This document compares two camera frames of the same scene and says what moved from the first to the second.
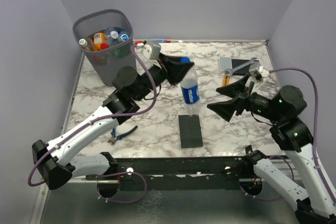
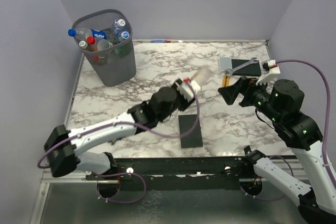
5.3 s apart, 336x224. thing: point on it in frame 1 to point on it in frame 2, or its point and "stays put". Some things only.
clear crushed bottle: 113,35 to 118,24
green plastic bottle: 122,52 stays put
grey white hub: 225,63 stays put
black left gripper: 176,74 to 185,100
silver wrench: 229,72 stays put
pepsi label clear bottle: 190,89 to 87,32
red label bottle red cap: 104,45 to 91,41
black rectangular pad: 190,131 stays put
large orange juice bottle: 87,45 stays put
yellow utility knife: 226,81 stays put
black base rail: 193,173 stays put
